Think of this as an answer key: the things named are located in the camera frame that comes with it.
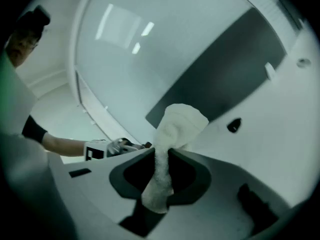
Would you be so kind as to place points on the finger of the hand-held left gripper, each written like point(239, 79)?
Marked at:
point(132, 145)

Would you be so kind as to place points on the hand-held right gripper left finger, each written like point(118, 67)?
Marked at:
point(95, 184)

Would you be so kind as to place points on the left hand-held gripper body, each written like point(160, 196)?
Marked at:
point(100, 150)

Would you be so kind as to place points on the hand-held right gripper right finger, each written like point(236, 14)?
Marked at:
point(225, 184)

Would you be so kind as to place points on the white cloth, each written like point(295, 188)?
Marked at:
point(180, 126)

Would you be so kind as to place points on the person's left forearm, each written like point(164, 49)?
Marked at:
point(62, 144)

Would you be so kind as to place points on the person's black clothing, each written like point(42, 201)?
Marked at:
point(33, 130)

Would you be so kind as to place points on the dark desk partition panel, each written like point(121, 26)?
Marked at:
point(225, 71)

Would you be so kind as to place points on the person's head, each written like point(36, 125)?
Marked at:
point(22, 50)

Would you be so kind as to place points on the white round dome device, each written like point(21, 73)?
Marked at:
point(303, 62)

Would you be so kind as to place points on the small black mount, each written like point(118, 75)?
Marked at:
point(234, 125)

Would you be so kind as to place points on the white panel bracket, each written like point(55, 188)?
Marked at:
point(270, 70)

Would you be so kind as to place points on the black head-worn camera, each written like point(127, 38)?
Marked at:
point(35, 19)

